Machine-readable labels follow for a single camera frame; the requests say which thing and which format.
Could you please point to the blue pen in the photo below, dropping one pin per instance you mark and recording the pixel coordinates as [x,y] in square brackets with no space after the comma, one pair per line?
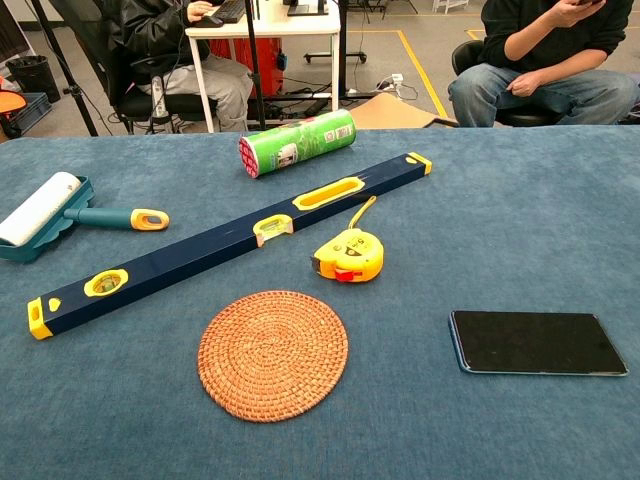
[535,342]

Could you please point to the yellow tape measure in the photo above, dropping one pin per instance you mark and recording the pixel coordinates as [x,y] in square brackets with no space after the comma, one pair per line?
[350,255]

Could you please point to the green cylindrical can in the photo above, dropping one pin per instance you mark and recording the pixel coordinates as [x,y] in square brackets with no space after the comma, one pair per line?
[300,142]

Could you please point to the navy and yellow spirit level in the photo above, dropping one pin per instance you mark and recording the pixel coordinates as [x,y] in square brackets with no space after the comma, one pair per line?
[200,250]

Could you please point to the round woven rattan coaster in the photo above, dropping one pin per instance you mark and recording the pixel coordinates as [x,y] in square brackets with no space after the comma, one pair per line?
[272,356]

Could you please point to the brown cardboard sheet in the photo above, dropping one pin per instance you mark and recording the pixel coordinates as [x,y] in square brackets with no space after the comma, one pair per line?
[390,112]

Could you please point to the white power strip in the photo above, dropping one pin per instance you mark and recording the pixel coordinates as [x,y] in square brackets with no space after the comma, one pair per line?
[159,97]
[396,79]

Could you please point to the blue table cloth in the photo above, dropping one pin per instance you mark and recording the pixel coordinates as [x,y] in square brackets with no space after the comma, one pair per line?
[500,225]

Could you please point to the black wheeled stand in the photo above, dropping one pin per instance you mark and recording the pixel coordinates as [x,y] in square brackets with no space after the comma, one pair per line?
[346,52]

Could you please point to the black tripod stand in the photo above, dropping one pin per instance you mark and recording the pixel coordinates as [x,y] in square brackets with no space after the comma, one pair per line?
[254,60]
[65,70]

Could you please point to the red cabinet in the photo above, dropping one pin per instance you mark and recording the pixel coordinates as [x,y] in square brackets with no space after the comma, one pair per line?
[240,55]

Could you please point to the black office chair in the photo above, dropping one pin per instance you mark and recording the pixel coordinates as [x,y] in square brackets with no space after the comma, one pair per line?
[150,105]

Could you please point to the white desk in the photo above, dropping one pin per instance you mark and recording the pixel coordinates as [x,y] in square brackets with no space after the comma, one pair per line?
[270,27]

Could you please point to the black monitor foot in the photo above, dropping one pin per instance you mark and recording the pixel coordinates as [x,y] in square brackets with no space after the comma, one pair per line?
[305,10]

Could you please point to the black stool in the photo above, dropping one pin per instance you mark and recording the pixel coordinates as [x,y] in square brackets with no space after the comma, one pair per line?
[464,56]

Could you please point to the black keyboard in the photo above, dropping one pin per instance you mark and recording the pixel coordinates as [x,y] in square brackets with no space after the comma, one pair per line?
[230,10]

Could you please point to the seated person in black jacket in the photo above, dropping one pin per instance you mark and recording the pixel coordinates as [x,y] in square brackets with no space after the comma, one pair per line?
[145,25]

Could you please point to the teal lint roller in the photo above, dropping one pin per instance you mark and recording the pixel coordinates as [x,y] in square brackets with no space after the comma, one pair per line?
[40,210]

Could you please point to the seated person in jeans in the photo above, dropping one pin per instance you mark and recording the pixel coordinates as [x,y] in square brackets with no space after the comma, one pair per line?
[550,30]

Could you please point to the blue plastic crate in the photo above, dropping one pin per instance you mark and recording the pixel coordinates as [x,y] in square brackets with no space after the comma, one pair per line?
[32,112]

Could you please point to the black trash bin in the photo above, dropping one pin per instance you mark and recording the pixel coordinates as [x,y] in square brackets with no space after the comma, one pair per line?
[32,75]

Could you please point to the orange round reflector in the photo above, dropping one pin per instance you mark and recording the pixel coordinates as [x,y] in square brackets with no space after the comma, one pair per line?
[11,100]

